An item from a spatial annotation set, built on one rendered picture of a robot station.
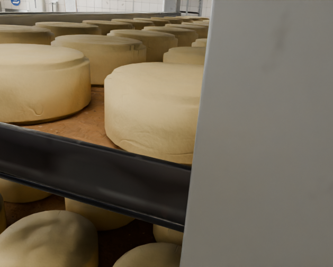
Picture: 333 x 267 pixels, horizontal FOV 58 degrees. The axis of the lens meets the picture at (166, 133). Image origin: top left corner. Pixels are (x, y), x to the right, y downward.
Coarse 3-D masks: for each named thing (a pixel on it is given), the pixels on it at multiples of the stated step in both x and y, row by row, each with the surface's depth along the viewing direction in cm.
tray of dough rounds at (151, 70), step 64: (0, 64) 9; (64, 64) 10; (128, 64) 15; (192, 64) 12; (0, 128) 7; (64, 128) 10; (128, 128) 8; (192, 128) 8; (64, 192) 7; (128, 192) 6
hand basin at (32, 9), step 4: (32, 0) 567; (36, 0) 566; (40, 0) 565; (44, 0) 574; (0, 4) 584; (32, 4) 570; (36, 4) 569; (40, 4) 568; (44, 4) 576; (0, 8) 586; (8, 8) 588; (32, 8) 573; (36, 8) 572; (40, 8) 571; (44, 8) 577
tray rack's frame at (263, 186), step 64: (256, 0) 4; (320, 0) 4; (256, 64) 4; (320, 64) 4; (256, 128) 4; (320, 128) 4; (192, 192) 5; (256, 192) 5; (320, 192) 4; (192, 256) 6; (256, 256) 5; (320, 256) 5
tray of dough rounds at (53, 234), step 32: (0, 192) 20; (32, 192) 20; (0, 224) 17; (32, 224) 16; (64, 224) 16; (96, 224) 18; (128, 224) 19; (0, 256) 14; (32, 256) 14; (64, 256) 14; (96, 256) 15; (128, 256) 14; (160, 256) 14
